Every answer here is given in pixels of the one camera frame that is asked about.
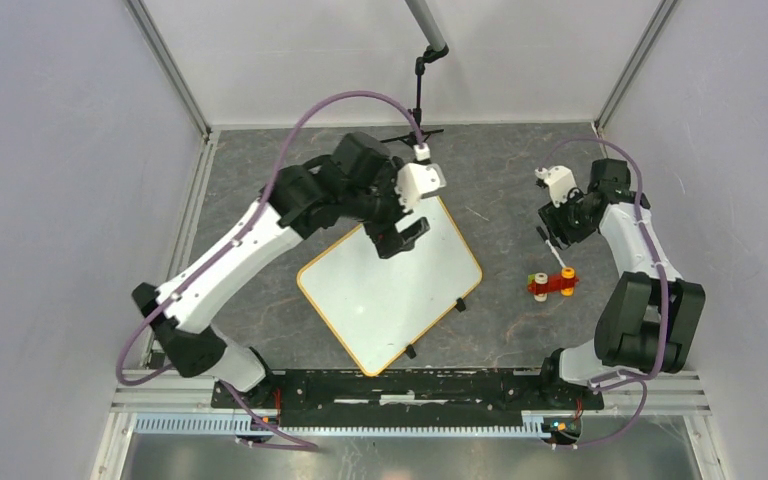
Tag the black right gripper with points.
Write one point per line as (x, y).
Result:
(553, 219)

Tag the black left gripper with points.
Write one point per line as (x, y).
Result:
(389, 241)

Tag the white black marker pen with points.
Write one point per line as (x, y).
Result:
(551, 246)

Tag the yellow framed whiteboard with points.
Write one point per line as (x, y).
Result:
(378, 308)

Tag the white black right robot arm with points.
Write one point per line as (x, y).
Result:
(649, 322)

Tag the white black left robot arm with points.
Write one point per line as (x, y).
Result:
(360, 180)

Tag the grey overhead pole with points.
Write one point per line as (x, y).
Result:
(429, 27)

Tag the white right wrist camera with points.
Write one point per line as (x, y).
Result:
(560, 183)

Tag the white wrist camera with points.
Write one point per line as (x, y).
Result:
(560, 183)
(418, 180)

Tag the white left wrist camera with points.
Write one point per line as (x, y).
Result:
(418, 180)

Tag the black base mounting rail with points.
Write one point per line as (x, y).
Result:
(481, 397)

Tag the black camera tripod stand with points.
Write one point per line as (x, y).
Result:
(429, 56)

